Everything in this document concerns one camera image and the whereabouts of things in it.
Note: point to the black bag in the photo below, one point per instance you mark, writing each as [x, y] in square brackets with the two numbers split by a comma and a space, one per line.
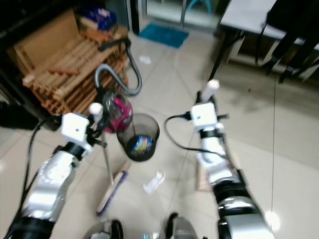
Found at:
[12, 114]

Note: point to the robot left leg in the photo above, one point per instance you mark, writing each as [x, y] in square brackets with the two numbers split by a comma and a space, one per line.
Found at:
[102, 231]

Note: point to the brown cardboard sheet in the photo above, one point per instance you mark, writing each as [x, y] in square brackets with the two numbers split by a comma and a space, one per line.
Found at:
[42, 42]

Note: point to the small white paper scrap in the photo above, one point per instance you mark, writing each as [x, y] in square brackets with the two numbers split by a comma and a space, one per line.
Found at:
[145, 59]

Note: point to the black mesh waste bin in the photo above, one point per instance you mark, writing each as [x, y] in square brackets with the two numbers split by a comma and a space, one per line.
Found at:
[147, 127]

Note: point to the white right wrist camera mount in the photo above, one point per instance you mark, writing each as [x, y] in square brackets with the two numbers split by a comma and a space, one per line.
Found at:
[203, 115]

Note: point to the blue printed box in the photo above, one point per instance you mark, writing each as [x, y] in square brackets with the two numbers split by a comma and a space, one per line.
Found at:
[98, 18]

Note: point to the black chair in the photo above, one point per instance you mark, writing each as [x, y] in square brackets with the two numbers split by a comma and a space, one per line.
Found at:
[296, 30]

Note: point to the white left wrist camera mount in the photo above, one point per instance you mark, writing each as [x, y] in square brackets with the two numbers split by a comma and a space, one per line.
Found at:
[75, 127]

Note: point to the robot leg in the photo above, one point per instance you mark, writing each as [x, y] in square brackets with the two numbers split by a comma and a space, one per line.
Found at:
[179, 228]
[102, 231]

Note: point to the robot right leg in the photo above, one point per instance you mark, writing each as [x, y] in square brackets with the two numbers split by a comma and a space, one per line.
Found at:
[179, 228]

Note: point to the white crumpled paper strip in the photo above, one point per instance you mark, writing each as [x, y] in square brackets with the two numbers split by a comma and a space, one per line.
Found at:
[153, 182]

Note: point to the white folding table black legs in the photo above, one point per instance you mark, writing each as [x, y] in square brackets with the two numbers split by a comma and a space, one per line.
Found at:
[249, 15]

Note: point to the colourful wrapper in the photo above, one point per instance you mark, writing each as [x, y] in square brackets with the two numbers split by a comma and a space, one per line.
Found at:
[142, 144]

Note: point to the teal door mat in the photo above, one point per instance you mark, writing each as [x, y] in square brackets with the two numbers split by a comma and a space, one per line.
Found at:
[163, 36]

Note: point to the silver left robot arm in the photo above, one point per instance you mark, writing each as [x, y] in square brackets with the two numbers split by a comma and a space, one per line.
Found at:
[50, 181]

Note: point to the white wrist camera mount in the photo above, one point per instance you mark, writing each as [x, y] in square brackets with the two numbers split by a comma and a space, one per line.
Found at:
[75, 127]
[203, 115]

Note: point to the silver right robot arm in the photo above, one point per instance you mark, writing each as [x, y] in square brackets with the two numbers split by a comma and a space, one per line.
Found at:
[239, 204]

